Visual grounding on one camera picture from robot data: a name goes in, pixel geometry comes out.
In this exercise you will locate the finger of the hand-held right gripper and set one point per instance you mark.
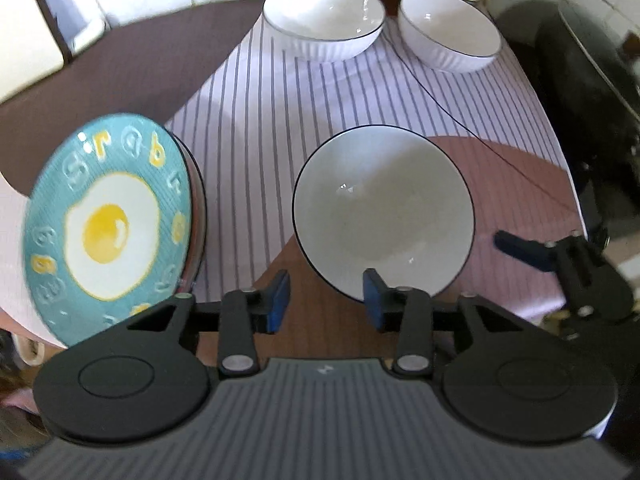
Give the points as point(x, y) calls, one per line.
point(520, 252)

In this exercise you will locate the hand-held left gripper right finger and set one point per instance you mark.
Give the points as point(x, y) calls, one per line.
point(374, 300)

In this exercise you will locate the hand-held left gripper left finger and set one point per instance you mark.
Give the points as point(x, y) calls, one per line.
point(277, 302)

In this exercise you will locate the white ribbed bowl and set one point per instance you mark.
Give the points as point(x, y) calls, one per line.
point(320, 15)
point(380, 210)
point(445, 30)

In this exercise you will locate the pink rabbit print plate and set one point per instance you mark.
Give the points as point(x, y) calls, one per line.
point(196, 220)

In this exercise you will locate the teal plate with egg print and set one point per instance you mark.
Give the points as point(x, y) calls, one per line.
point(110, 230)

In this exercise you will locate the black wok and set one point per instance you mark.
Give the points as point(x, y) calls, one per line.
point(575, 110)

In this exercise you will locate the striped pink brown tablecloth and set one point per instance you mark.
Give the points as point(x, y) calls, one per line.
point(250, 110)

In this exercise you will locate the glass wok lid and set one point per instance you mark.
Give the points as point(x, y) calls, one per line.
point(615, 60)

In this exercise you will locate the white cutting board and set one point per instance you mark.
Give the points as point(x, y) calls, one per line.
point(25, 25)

